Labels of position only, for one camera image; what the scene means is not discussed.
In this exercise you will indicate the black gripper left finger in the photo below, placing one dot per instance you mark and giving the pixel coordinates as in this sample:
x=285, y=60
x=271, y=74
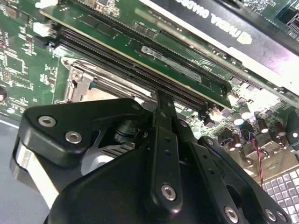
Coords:
x=58, y=121

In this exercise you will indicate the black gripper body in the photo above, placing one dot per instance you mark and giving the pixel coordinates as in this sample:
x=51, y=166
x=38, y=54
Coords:
x=105, y=198

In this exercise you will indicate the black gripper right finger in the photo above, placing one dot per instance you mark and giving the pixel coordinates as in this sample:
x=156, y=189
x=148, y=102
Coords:
x=210, y=168

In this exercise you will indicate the metal socket cover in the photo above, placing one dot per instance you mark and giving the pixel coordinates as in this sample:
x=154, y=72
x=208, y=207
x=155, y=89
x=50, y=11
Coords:
x=83, y=81

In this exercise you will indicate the metal locking lever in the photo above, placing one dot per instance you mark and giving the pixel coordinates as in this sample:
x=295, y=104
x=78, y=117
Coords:
x=126, y=85

